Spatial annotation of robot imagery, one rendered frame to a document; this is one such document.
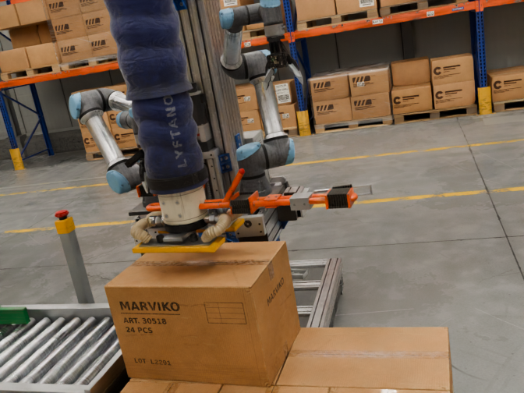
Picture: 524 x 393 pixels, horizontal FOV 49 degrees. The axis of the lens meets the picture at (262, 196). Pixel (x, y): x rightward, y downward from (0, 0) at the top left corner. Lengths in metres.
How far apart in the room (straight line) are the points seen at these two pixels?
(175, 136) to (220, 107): 0.76
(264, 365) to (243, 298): 0.26
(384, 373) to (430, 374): 0.16
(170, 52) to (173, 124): 0.24
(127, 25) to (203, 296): 0.95
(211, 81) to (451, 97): 6.71
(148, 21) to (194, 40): 0.80
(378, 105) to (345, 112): 0.51
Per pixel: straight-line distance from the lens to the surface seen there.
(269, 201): 2.01
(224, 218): 2.07
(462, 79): 9.16
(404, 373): 2.16
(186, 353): 2.23
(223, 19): 2.33
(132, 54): 2.01
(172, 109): 2.02
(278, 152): 2.60
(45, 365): 2.75
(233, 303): 2.03
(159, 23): 2.00
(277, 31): 2.26
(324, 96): 9.17
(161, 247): 2.13
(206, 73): 2.75
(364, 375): 2.16
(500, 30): 10.46
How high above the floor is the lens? 1.77
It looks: 16 degrees down
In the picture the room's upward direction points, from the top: 10 degrees counter-clockwise
